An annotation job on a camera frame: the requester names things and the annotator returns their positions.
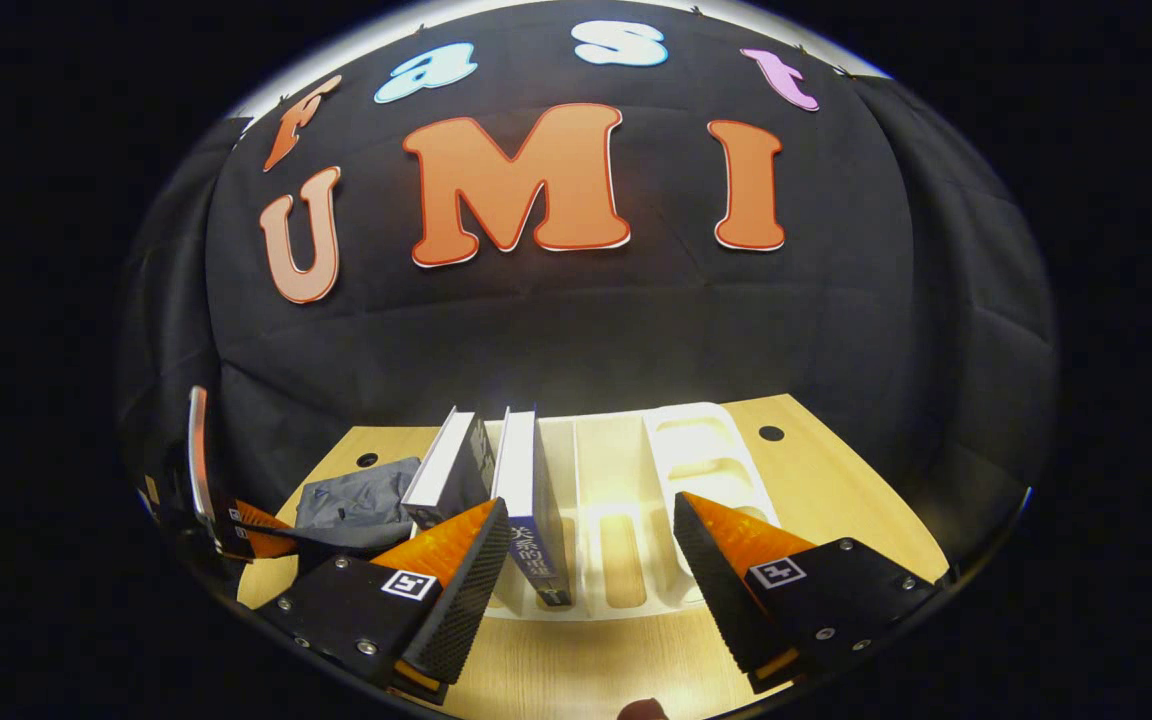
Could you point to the grey photo cover book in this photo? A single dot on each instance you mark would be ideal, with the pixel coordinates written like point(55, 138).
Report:
point(441, 465)

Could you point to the blue photo cover book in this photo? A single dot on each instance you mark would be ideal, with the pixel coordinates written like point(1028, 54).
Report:
point(526, 490)

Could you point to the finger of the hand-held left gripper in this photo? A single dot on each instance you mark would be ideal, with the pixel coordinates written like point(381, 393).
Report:
point(336, 550)

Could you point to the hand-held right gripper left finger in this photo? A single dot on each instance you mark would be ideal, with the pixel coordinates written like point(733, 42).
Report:
point(461, 600)

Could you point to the white bookshelf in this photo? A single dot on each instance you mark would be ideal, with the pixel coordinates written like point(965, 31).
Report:
point(626, 500)

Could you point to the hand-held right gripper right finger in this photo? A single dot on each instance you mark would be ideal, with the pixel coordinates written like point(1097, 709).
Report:
point(716, 590)

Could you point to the grey schoolbag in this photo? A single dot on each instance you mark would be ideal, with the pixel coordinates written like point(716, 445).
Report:
point(356, 500)

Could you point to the black backdrop cloth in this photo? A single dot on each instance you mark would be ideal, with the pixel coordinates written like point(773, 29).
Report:
point(586, 330)

